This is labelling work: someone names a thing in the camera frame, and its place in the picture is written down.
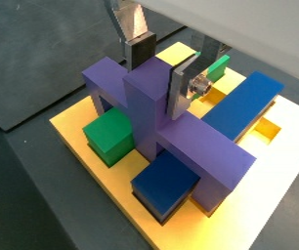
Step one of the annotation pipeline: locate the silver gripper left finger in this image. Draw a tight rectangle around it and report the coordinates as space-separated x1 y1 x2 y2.
102 0 155 71

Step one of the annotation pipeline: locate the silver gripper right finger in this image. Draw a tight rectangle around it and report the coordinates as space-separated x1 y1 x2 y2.
166 31 230 120

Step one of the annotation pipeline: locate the purple cross-shaped block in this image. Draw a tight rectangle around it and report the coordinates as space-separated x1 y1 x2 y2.
82 58 256 211

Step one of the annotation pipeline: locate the yellow slotted board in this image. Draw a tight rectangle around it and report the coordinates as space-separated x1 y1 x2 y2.
50 43 299 250

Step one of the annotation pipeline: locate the green bar block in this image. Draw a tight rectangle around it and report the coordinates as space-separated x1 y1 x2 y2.
82 54 232 169

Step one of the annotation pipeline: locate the blue bar block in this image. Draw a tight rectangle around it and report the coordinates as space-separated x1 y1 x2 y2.
131 71 282 223

